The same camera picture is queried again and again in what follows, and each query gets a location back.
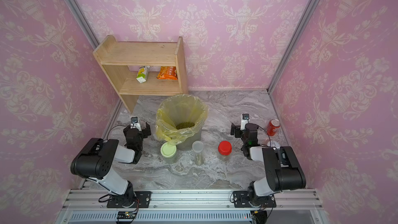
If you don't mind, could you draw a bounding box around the red jar lid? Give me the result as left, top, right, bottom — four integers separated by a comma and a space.
218, 141, 232, 151

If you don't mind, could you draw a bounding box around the clear plastic jar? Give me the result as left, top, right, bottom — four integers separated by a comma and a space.
218, 150, 232, 162

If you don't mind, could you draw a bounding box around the tall clear jar white lid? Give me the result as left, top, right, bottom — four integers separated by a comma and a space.
192, 141, 204, 166

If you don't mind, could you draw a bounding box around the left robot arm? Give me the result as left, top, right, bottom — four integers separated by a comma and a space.
70, 117, 151, 210

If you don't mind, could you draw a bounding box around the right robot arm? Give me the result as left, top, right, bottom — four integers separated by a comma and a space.
231, 123, 306, 207

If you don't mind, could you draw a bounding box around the pile of green mung beans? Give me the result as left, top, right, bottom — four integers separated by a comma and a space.
176, 122, 195, 130

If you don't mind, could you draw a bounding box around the white round object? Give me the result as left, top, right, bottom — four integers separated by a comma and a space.
267, 141, 280, 149

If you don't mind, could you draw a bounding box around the red soda can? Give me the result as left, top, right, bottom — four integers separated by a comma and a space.
266, 119, 280, 136

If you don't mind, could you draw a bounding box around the jar with green lid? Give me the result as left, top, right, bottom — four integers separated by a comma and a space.
160, 142, 178, 164

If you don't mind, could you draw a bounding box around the yellow plastic bin liner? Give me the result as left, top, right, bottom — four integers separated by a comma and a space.
155, 94, 209, 146

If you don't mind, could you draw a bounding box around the mesh trash bin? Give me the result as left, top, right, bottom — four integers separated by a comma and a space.
158, 94, 206, 151

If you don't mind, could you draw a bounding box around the green white carton box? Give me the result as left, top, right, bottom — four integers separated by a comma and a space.
136, 66, 150, 84

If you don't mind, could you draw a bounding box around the orange snack bag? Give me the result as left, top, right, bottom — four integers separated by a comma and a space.
157, 66, 178, 80

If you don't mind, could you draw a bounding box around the wooden two-tier shelf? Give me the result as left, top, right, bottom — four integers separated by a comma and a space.
93, 35, 189, 113

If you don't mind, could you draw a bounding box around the small electronics board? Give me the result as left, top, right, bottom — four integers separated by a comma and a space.
116, 211, 137, 222

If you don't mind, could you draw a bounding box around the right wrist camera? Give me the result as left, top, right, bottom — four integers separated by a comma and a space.
240, 114, 250, 131

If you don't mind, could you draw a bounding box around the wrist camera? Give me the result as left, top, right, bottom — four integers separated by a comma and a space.
240, 114, 250, 131
130, 117, 142, 131

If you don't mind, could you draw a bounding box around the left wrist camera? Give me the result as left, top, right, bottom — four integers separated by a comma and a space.
130, 117, 142, 131

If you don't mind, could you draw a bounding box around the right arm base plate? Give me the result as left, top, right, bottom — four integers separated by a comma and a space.
230, 190, 277, 208

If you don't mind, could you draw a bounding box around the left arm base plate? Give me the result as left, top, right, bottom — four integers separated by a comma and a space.
107, 191, 152, 209

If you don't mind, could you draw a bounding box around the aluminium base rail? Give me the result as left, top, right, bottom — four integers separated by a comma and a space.
56, 189, 329, 224

